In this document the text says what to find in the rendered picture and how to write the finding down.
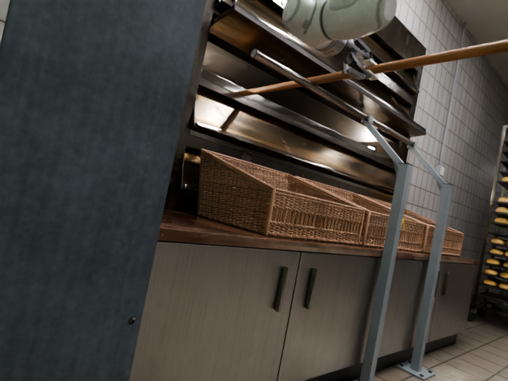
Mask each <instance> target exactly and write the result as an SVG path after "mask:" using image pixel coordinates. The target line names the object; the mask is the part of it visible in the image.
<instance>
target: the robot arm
mask: <svg viewBox="0 0 508 381"><path fill-rule="evenodd" d="M397 4H398V3H397V0H289V1H288V2H287V3H286V5H285V7H284V9H283V16H282V21H283V23H284V25H285V27H286V28H287V29H288V30H289V31H290V32H291V33H292V34H293V35H294V36H295V37H296V38H297V39H298V40H299V41H301V42H303V43H304V44H306V45H308V46H310V47H314V48H316V49H317V50H319V51H321V52H322V53H323V54H325V55H326V56H328V57H330V56H332V57H333V58H335V59H336V60H339V61H340V62H341V63H342V65H344V70H342V74H348V75H350V76H352V77H354V78H356V79H357V80H359V79H369V80H371V81H372V80H377V79H379V77H378V76H376V75H375V74H374V73H372V72H371V71H370V70H366V69H365V68H364V67H363V66H362V65H361V64H360V63H359V62H358V59H357V58H356V57H359V58H360V59H362V60H363V63H364V64H366V65H367V66H373V65H377V63H375V62H374V59H373V58H372V57H373V55H372V54H369V52H370V49H369V48H368V47H367V46H366V44H365V43H364V42H363V41H362V40H361V39H360V38H361V37H365V36H369V35H371V34H374V33H377V32H379V31H380V30H382V29H384V28H385V27H387V26H388V25H389V24H390V22H391V21H392V19H393V17H394V16H395V13H396V10H397ZM348 65H350V66H351V67H349V66H348ZM352 68H353V69H352Z"/></svg>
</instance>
